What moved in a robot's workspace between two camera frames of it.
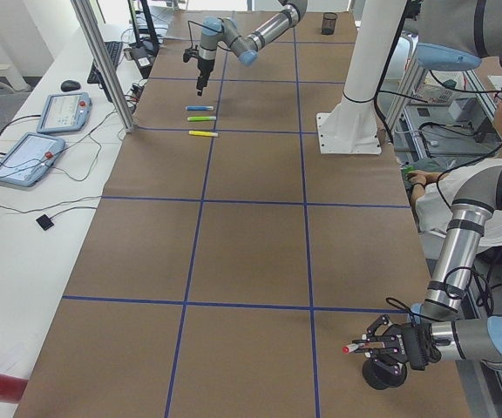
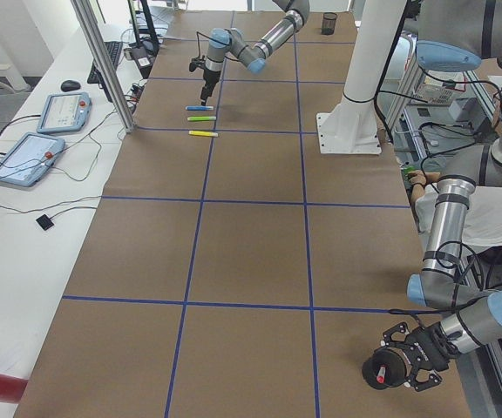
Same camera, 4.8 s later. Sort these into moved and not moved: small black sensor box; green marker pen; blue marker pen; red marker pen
Moved: red marker pen
Not moved: blue marker pen; small black sensor box; green marker pen
